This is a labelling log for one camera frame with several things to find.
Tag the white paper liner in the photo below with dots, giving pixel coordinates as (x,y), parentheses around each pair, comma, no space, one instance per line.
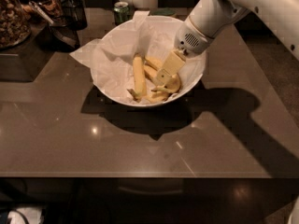
(110,59)

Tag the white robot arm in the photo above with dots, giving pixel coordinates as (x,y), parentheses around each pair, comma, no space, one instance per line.
(210,17)

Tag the white cloth on floor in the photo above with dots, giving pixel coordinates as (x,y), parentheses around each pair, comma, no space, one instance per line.
(26,215)

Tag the green lid container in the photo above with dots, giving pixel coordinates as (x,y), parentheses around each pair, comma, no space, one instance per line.
(164,11)

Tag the metal tongs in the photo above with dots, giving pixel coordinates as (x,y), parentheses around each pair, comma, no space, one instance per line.
(37,9)

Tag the green soda can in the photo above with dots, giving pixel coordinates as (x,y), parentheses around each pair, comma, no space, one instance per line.
(121,12)

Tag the snack jar behind tongs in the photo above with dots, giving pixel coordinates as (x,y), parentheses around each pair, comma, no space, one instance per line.
(52,8)

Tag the white bowl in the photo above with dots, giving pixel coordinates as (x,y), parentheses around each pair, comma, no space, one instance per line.
(134,64)

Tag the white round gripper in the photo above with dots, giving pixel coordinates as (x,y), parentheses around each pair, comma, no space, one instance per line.
(191,40)

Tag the yellow banana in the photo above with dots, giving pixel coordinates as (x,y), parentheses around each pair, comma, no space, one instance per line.
(156,94)
(140,89)
(173,85)

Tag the black wire mesh basket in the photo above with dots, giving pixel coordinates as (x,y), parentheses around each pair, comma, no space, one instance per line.
(74,11)

